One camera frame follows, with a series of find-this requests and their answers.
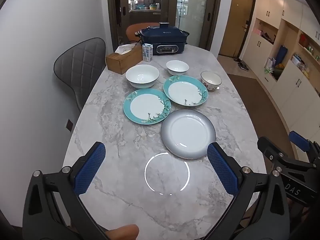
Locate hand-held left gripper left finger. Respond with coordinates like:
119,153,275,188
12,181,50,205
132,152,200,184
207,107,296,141
22,141,110,240

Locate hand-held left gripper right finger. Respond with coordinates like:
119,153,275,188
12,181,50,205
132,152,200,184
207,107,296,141
207,142,292,240

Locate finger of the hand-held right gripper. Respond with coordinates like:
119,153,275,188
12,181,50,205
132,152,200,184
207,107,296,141
289,131,320,163
257,136,316,173

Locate grey rimmed white plate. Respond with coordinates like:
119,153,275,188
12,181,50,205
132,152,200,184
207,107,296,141
161,109,217,160

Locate deep teal floral plate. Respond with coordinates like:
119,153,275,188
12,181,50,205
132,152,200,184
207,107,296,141
163,75,209,107

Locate large white bowl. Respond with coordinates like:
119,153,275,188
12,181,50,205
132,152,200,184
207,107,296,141
125,64,160,89

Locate small white bowl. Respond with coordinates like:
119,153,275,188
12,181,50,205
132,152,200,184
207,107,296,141
166,60,189,76

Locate person's left hand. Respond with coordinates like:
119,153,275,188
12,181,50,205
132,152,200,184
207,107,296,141
104,224,139,240

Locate brown floor rug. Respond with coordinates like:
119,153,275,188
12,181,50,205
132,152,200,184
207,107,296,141
226,74,298,160

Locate pair of dark shoes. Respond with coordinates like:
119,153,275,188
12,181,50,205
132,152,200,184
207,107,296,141
234,58,249,71

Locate blue bag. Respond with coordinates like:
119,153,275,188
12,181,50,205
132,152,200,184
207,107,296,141
276,45,287,67

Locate floral bowl with dark rim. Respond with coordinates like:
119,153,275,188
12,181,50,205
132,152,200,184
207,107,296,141
200,71,222,92

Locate grey quilted chair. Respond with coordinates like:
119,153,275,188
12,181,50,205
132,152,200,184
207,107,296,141
53,37,107,113

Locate wooden tissue box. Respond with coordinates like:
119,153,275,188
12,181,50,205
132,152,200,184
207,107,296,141
105,44,143,75

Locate white tissue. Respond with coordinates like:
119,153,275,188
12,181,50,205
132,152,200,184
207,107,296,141
114,43,137,55

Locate white and blue milk carton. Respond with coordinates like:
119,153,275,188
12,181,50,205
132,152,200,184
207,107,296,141
142,43,153,62

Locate brown wooden door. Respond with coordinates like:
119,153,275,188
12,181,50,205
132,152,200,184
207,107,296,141
219,0,257,60

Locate orange chair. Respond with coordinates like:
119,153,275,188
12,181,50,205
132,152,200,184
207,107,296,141
126,22,160,47

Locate dark blue electric cooker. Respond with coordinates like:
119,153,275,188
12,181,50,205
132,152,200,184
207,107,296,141
135,22,190,55

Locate glass sliding door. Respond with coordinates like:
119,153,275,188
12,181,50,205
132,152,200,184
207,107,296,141
175,0,223,53

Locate white and wood wall cabinets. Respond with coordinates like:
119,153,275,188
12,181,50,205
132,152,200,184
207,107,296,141
249,0,320,120

